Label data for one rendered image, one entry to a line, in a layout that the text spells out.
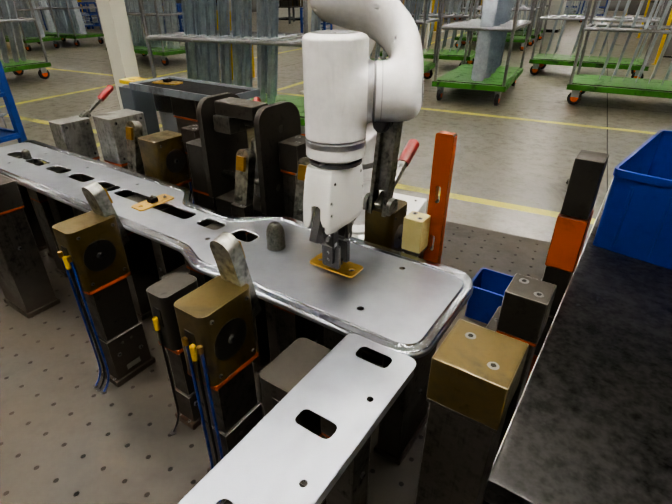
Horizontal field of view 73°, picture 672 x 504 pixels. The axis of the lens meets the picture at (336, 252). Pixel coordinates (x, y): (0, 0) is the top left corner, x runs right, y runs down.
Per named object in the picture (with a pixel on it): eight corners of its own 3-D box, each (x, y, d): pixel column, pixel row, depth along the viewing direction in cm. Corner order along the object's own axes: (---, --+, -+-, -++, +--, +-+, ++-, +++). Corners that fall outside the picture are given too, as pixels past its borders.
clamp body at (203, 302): (192, 488, 73) (148, 314, 56) (244, 436, 82) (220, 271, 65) (221, 511, 70) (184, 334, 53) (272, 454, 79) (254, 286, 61)
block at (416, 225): (390, 378, 94) (403, 216, 76) (398, 368, 96) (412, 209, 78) (405, 385, 92) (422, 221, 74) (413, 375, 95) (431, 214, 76)
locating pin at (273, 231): (264, 255, 81) (261, 222, 77) (275, 248, 83) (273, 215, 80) (277, 261, 79) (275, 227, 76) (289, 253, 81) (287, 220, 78)
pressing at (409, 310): (-51, 162, 123) (-54, 156, 122) (35, 142, 139) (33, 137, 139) (418, 368, 56) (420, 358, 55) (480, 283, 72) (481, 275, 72)
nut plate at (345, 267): (308, 263, 75) (307, 256, 74) (321, 253, 77) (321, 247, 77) (351, 279, 70) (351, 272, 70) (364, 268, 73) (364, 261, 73)
